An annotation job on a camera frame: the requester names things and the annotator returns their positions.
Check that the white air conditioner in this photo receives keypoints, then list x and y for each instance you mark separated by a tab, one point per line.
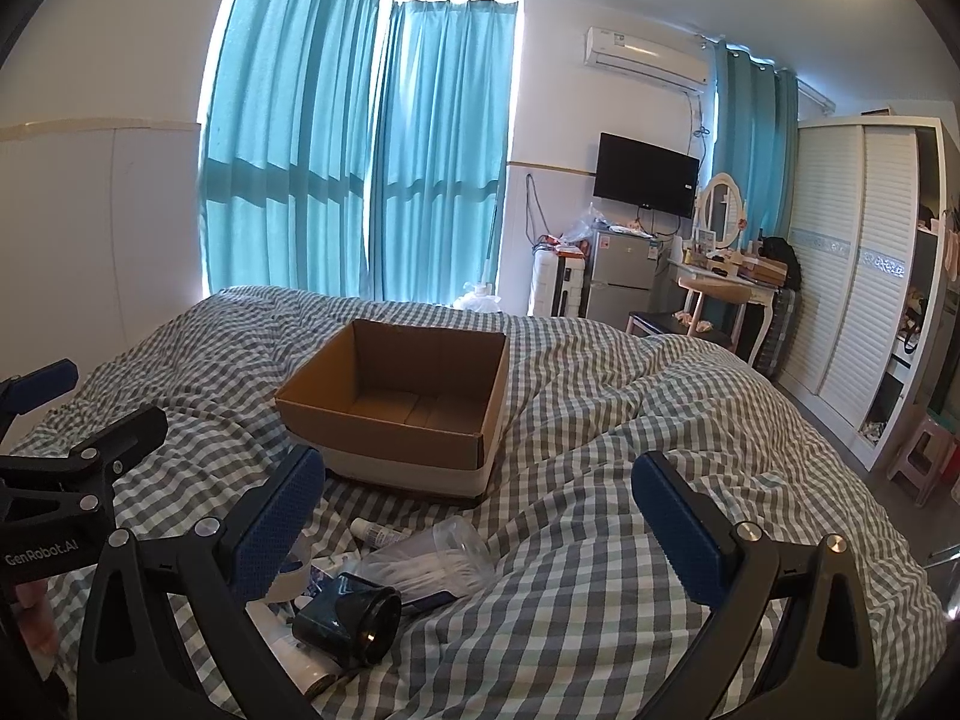
645	56

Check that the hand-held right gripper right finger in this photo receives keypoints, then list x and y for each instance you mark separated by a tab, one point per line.
679	532

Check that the white oval vanity mirror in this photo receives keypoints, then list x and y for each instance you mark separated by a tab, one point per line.
721	210

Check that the white suitcase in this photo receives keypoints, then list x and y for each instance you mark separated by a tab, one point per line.
547	285

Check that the dark grey suitcase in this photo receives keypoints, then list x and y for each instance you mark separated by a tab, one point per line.
784	330

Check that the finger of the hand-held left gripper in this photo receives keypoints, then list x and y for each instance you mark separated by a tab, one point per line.
112	442
45	384

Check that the clear plastic bag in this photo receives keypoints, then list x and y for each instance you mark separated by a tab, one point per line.
581	225

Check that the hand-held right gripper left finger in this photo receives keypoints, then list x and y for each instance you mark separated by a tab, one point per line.
277	529

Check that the small white bottle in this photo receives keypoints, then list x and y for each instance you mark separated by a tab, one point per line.
379	534

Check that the person's left hand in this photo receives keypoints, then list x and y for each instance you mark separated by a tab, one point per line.
34	615

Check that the black wall television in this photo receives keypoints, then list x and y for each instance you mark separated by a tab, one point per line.
645	174

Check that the white cylindrical bottle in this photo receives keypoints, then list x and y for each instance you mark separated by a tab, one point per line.
292	652

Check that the white slatted wardrobe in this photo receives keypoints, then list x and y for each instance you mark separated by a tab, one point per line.
840	255

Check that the grey checkered blanket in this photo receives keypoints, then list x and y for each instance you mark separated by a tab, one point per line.
600	615

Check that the silver small fridge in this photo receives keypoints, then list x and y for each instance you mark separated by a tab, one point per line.
621	277

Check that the white dressing table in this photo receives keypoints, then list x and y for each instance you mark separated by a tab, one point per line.
757	296

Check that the wide teal curtain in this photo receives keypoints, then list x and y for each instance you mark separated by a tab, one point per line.
285	127

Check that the black cylindrical jar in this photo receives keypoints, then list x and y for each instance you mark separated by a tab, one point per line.
345	619

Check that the brown cardboard box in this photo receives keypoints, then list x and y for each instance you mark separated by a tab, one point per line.
390	390

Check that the narrow teal curtain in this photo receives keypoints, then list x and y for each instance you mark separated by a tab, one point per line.
750	135

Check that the clear cotton swab container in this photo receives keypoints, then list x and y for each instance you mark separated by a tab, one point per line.
427	562

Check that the white mop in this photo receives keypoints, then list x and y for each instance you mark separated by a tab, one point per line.
489	255

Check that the dark bench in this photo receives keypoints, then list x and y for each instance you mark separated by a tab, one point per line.
675	324

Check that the black backpack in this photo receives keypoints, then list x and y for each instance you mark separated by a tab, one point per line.
780	259

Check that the pink plastic stool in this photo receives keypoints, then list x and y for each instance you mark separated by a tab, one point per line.
919	457

